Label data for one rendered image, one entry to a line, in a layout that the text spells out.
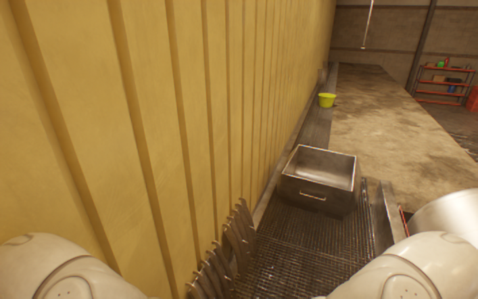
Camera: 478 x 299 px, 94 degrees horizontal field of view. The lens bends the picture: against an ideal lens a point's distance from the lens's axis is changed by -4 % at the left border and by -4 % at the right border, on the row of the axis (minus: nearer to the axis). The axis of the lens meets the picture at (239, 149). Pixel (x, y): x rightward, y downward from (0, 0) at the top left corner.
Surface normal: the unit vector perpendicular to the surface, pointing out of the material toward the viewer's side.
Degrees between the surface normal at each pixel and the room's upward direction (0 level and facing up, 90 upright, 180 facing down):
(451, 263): 17
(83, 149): 90
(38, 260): 2
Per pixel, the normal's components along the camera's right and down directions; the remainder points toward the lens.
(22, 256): -0.10, -0.81
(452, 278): 0.22, -0.50
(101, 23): 0.93, 0.18
